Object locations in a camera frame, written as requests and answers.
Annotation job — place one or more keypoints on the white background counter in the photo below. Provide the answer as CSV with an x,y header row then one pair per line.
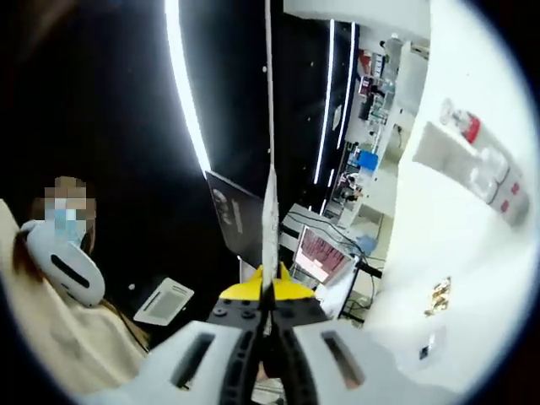
x,y
371,198

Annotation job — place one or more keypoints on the small clear-capped skincare bottle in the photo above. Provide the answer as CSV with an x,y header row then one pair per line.
x,y
514,188

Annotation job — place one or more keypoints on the black green skincare sachet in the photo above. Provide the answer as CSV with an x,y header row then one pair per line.
x,y
270,232

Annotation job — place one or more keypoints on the background shelving with goods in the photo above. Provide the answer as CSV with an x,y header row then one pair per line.
x,y
377,80

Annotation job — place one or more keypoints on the blue bin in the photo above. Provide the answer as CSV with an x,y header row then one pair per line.
x,y
368,160

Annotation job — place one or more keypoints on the long ceiling light strip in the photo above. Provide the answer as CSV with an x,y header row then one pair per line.
x,y
185,84

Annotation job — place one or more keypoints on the white red-collared skincare spray bottle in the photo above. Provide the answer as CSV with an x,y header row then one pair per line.
x,y
471,128

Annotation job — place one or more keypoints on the person's cream printed top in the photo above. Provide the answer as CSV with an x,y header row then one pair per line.
x,y
63,337

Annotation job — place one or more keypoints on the white laptop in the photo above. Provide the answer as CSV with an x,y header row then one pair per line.
x,y
320,253

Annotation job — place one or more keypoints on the person's head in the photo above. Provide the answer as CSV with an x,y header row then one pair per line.
x,y
23,259

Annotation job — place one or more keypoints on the silver skincare sachet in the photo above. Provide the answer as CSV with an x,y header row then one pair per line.
x,y
431,343

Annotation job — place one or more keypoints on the gold skincare sachet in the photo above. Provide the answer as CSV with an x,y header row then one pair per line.
x,y
439,295

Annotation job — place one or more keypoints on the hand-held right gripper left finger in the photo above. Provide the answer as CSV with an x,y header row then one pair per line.
x,y
202,363

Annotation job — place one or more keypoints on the small white tube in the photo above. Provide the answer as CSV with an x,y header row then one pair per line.
x,y
504,206

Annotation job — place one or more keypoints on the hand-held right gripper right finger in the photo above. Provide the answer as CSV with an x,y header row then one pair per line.
x,y
333,363

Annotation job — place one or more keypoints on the ceiling air vent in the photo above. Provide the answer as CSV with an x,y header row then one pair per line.
x,y
164,300

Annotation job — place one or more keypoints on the tall white skincare tube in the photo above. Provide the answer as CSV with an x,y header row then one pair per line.
x,y
443,156

